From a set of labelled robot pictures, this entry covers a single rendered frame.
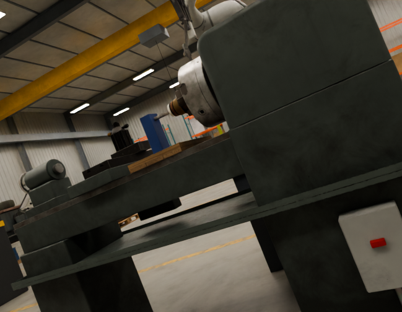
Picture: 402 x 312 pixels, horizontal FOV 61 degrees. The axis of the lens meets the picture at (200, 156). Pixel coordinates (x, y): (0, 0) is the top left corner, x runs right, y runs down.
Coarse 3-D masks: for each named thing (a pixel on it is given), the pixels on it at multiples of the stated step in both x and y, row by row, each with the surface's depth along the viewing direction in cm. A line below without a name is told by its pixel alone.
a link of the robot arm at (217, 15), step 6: (216, 6) 189; (222, 6) 187; (228, 6) 187; (234, 6) 186; (240, 6) 187; (210, 12) 189; (216, 12) 188; (222, 12) 187; (228, 12) 187; (234, 12) 187; (216, 18) 188; (222, 18) 188; (216, 24) 190
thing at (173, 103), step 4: (176, 100) 160; (172, 104) 162; (176, 104) 160; (172, 108) 161; (176, 108) 160; (180, 108) 159; (184, 108) 160; (188, 108) 161; (172, 112) 162; (176, 112) 162; (180, 112) 161; (184, 112) 160
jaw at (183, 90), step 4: (184, 84) 145; (180, 88) 146; (184, 88) 145; (176, 92) 148; (180, 92) 147; (184, 92) 145; (176, 96) 148; (180, 96) 147; (180, 100) 151; (184, 100) 152; (180, 104) 156; (184, 104) 157
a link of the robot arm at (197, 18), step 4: (188, 0) 168; (192, 0) 168; (188, 4) 171; (192, 4) 171; (192, 8) 174; (192, 12) 177; (196, 12) 180; (200, 12) 185; (192, 16) 179; (196, 16) 181; (200, 16) 184; (196, 20) 183; (200, 20) 185; (192, 24) 185; (196, 24) 185; (200, 24) 187
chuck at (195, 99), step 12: (192, 60) 151; (180, 72) 148; (192, 72) 143; (180, 84) 145; (192, 84) 142; (192, 96) 143; (192, 108) 145; (204, 108) 144; (204, 120) 149; (216, 120) 150
